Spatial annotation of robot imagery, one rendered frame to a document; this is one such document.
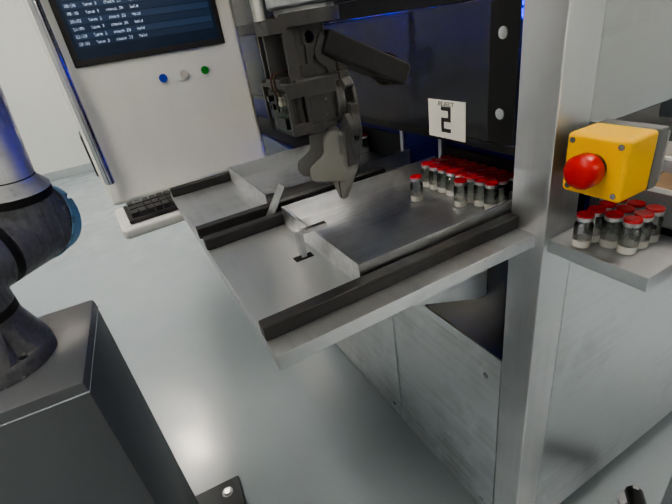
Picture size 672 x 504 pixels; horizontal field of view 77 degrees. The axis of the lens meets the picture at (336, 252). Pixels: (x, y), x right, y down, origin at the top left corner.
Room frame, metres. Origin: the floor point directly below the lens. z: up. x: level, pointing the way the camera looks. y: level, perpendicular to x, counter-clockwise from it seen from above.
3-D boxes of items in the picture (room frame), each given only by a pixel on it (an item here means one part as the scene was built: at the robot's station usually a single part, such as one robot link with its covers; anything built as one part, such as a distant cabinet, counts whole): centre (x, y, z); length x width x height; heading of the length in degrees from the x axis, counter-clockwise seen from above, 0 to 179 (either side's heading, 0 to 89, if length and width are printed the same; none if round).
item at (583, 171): (0.44, -0.30, 0.99); 0.04 x 0.04 x 0.04; 24
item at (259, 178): (0.95, 0.01, 0.90); 0.34 x 0.26 x 0.04; 114
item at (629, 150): (0.46, -0.34, 1.00); 0.08 x 0.07 x 0.07; 114
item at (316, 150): (0.52, 0.00, 1.03); 0.06 x 0.03 x 0.09; 114
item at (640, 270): (0.47, -0.38, 0.87); 0.14 x 0.13 x 0.02; 114
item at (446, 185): (0.69, -0.23, 0.90); 0.18 x 0.02 x 0.05; 24
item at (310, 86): (0.50, 0.00, 1.14); 0.09 x 0.08 x 0.12; 114
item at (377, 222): (0.64, -0.13, 0.90); 0.34 x 0.26 x 0.04; 114
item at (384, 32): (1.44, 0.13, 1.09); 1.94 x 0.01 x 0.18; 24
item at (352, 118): (0.49, -0.03, 1.08); 0.05 x 0.02 x 0.09; 24
